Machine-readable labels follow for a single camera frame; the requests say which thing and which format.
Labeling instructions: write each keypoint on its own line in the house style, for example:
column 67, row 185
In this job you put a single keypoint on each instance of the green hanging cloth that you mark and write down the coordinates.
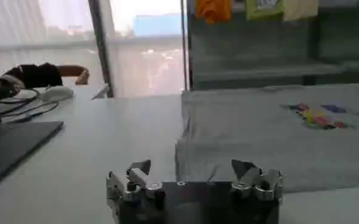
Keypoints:
column 263, row 9

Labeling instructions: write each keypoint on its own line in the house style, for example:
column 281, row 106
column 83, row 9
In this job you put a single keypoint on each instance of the white computer mouse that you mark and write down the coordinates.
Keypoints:
column 56, row 93

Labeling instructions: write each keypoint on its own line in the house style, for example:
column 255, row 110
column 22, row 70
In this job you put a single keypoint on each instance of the pale yellow hanging cloth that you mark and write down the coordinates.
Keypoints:
column 300, row 9

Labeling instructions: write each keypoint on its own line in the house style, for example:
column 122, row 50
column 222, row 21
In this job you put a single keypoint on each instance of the person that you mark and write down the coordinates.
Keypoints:
column 39, row 75

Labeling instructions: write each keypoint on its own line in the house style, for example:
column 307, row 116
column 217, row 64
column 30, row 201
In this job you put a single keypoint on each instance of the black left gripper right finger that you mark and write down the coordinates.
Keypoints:
column 255, row 182

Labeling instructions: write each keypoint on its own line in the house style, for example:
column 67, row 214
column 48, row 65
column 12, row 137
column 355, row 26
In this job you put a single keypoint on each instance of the dark grey flat pad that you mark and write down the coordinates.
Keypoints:
column 13, row 146

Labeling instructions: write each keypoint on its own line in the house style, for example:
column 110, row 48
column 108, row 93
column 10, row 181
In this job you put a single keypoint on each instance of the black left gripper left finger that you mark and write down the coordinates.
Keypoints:
column 138, row 182

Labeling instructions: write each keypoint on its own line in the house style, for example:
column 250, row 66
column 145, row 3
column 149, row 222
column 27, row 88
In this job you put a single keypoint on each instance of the grey shirt with colourful print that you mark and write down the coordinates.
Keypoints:
column 276, row 134

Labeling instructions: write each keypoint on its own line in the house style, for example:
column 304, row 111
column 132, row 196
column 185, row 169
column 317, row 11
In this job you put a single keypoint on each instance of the orange hanging cloth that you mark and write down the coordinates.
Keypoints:
column 213, row 10

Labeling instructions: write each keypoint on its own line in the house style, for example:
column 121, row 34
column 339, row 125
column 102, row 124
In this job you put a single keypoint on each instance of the dark window post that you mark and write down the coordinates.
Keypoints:
column 101, row 45

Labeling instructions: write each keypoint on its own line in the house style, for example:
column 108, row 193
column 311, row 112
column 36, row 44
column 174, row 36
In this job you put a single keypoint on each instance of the dark metal rack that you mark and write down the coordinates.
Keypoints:
column 276, row 48

